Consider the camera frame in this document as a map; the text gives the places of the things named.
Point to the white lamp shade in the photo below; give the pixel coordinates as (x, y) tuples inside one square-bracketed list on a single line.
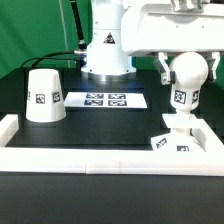
[(45, 101)]

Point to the white marker sheet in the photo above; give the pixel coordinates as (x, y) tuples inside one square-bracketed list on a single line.
[(105, 100)]

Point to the white lamp bulb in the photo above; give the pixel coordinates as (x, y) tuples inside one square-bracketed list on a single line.
[(191, 71)]

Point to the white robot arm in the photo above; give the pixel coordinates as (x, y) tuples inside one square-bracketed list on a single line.
[(105, 58)]

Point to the white U-shaped fence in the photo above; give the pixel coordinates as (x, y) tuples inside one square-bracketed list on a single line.
[(48, 160)]

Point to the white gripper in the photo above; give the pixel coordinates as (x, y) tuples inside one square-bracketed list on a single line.
[(150, 26)]

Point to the white lamp base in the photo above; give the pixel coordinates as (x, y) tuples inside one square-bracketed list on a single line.
[(179, 138)]

